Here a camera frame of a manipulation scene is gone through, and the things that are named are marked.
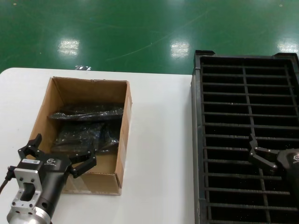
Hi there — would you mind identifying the brown cardboard box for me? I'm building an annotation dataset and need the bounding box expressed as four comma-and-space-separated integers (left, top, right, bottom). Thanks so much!
27, 76, 133, 196

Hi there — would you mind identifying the black slotted plastic container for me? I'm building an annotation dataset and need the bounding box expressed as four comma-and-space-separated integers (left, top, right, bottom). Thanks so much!
190, 49, 299, 224

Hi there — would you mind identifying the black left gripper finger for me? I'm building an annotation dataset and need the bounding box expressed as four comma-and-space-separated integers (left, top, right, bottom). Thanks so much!
17, 133, 45, 161
69, 149, 98, 180

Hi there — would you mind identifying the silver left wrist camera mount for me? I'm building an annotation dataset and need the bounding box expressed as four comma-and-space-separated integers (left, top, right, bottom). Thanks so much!
9, 157, 45, 212

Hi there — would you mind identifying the grey antistatic plastic bag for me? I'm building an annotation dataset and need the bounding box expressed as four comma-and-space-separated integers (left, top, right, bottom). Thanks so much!
48, 106, 124, 122

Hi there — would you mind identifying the bagged graphics card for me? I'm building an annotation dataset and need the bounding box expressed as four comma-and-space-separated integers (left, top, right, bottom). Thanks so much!
51, 122, 121, 154

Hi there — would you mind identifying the black cable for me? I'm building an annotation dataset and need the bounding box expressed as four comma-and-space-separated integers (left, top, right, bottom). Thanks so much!
0, 165, 15, 196

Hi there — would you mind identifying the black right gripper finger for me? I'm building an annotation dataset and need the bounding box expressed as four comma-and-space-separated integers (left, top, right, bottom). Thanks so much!
248, 133, 280, 175

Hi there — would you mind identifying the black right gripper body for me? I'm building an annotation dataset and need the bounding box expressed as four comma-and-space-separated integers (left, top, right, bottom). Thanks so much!
277, 148, 299, 187

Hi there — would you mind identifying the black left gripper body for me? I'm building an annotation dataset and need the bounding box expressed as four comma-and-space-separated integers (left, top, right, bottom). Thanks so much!
35, 155, 72, 217

